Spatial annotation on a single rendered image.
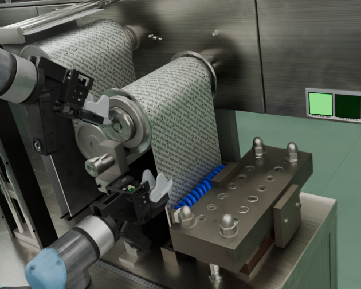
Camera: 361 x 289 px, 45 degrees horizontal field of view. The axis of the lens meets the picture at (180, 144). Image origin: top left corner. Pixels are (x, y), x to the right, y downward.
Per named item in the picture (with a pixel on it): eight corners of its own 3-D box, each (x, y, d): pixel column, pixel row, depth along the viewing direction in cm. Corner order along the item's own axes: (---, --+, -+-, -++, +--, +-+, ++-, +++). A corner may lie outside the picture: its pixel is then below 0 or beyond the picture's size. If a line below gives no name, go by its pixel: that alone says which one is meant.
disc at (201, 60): (218, 112, 108) (170, 102, 116) (219, 111, 108) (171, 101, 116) (214, 54, 101) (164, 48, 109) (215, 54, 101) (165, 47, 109)
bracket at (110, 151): (118, 262, 106) (85, 152, 92) (135, 246, 110) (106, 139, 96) (133, 269, 103) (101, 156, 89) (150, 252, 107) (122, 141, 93)
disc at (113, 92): (155, 160, 91) (104, 144, 99) (156, 159, 91) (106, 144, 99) (145, 95, 84) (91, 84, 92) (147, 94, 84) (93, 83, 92)
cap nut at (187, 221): (176, 226, 93) (172, 209, 91) (185, 217, 95) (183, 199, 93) (190, 230, 91) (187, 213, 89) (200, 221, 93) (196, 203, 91)
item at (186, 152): (166, 213, 98) (150, 141, 90) (220, 163, 114) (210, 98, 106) (168, 214, 98) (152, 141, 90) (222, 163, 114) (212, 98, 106)
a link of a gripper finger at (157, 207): (173, 194, 91) (145, 217, 85) (174, 199, 92) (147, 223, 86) (156, 188, 94) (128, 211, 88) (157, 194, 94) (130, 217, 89)
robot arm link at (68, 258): (30, 296, 76) (14, 259, 72) (77, 257, 83) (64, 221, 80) (59, 313, 71) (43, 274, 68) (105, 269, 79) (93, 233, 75)
